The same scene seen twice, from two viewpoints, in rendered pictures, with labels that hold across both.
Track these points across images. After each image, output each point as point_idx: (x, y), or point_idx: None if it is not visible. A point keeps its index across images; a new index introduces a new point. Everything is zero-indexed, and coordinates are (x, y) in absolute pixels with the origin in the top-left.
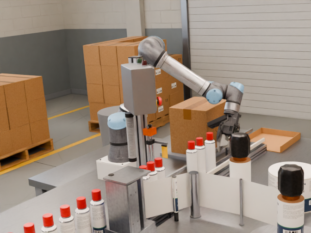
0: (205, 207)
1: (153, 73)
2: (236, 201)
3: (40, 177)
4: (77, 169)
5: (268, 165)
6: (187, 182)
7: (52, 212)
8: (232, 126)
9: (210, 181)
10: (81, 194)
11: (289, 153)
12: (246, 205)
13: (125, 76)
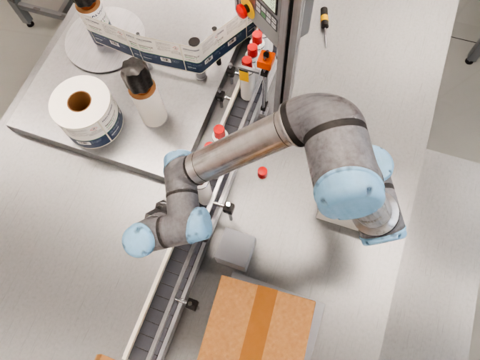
0: (193, 94)
1: None
2: (150, 54)
3: (478, 175)
4: (438, 213)
5: (124, 284)
6: (203, 50)
7: (379, 81)
8: (161, 206)
9: (175, 49)
10: (375, 132)
11: (84, 355)
12: (139, 52)
13: None
